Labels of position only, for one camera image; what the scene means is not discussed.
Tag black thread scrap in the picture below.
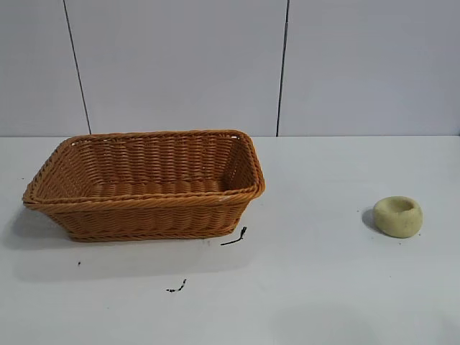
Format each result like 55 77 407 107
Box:
165 278 188 293
220 226 249 247

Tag brown woven wicker basket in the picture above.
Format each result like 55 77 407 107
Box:
22 129 267 242

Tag pale yellow round pastry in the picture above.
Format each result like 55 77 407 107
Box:
372 195 423 239

